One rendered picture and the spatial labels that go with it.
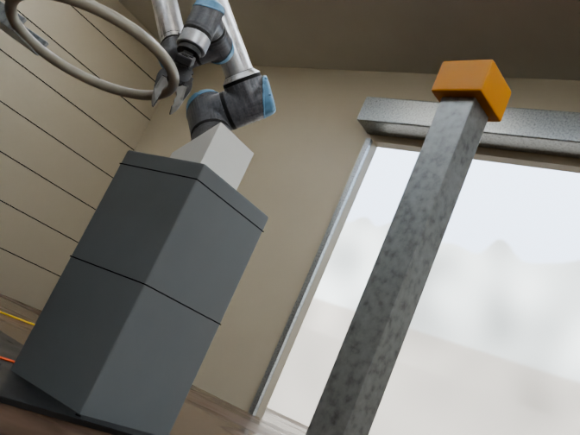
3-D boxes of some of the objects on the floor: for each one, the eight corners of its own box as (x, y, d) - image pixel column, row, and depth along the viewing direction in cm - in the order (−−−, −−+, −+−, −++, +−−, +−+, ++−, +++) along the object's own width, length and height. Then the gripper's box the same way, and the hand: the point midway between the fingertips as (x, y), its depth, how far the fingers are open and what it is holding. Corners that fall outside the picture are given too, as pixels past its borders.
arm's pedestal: (97, 399, 245) (194, 203, 266) (185, 450, 215) (287, 225, 235) (-14, 364, 207) (109, 140, 228) (74, 422, 177) (206, 156, 198)
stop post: (286, 613, 100) (506, 41, 126) (205, 550, 113) (419, 47, 140) (351, 615, 113) (537, 100, 140) (272, 559, 127) (455, 99, 154)
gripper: (205, 66, 193) (178, 127, 187) (169, 48, 191) (140, 110, 184) (210, 53, 185) (181, 116, 179) (172, 34, 182) (141, 98, 176)
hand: (163, 105), depth 179 cm, fingers closed on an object, 4 cm apart
